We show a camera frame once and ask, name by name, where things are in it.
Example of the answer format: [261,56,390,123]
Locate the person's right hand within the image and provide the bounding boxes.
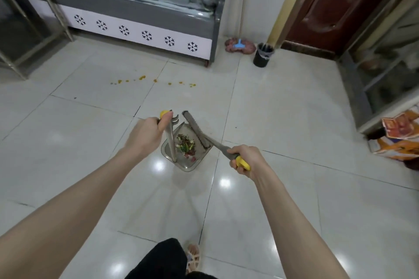
[227,144,269,181]

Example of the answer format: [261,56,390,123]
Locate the person's left hand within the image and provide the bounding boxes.
[124,112,174,162]

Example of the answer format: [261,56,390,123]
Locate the leaf debris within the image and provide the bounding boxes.
[175,134,197,162]

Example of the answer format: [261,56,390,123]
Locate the grey dustpan with yellow-tipped handle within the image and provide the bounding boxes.
[159,110,214,173]

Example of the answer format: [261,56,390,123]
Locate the grey broom with yellow cap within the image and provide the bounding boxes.
[182,110,252,171]

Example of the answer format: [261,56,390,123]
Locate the person's right forearm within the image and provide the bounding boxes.
[254,170,351,279]

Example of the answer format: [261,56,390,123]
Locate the person's left forearm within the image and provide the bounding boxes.
[0,150,144,279]

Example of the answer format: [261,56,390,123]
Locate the black trash bin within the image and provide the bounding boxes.
[253,42,275,68]

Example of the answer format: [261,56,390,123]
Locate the person's right beige sandal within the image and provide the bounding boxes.
[186,244,201,273]

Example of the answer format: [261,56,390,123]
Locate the person's black trousers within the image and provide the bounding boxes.
[124,238,216,279]

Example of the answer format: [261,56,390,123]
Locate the orange liquid spill drops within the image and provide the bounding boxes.
[110,75,197,88]

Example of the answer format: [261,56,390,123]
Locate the grey glass display freezer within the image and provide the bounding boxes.
[24,0,235,68]

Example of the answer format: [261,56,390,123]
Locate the stainless steel table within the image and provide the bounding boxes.
[0,0,74,80]

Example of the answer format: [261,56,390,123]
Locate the dark red wooden door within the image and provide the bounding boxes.
[267,0,415,60]

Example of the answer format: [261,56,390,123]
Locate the pink string mop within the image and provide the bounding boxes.
[224,0,257,55]

